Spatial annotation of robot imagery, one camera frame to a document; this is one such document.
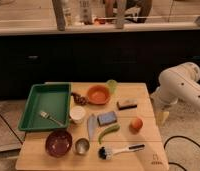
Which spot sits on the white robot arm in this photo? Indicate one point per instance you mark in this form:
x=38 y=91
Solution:
x=179 y=82

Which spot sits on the purple bowl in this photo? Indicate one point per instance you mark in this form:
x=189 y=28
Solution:
x=58 y=143

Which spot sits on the black yellow scrub sponge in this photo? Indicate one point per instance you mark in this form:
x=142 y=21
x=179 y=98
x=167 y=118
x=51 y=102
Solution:
x=126 y=104

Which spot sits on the orange bowl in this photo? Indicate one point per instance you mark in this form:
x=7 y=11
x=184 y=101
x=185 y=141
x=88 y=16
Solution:
x=98 y=95

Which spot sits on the white cup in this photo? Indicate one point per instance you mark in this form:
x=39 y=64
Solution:
x=77 y=114

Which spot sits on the brown grape bunch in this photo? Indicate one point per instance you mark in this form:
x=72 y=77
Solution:
x=78 y=99

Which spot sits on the silver fork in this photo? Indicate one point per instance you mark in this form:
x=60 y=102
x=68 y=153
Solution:
x=48 y=116

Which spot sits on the black white dish brush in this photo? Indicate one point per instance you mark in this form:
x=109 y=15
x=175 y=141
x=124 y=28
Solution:
x=106 y=153

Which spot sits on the orange red apple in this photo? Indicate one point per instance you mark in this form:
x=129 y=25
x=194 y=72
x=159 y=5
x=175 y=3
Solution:
x=136 y=123

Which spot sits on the small metal cup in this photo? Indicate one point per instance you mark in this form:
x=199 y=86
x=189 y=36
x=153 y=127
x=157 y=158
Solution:
x=82 y=146

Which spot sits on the wooden cutting board table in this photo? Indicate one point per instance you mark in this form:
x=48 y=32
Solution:
x=33 y=156

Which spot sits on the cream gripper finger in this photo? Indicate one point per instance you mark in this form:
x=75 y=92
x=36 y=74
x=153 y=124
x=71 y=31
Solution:
x=161 y=117

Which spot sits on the green plastic tray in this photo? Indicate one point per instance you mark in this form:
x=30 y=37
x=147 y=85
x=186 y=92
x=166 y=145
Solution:
x=51 y=98

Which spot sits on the blue sponge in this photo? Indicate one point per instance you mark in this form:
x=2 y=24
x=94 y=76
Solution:
x=107 y=118

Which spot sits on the grey knife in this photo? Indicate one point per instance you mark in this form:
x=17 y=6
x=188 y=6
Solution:
x=91 y=126

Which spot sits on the green plastic cup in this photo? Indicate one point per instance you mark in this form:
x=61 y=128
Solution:
x=112 y=84

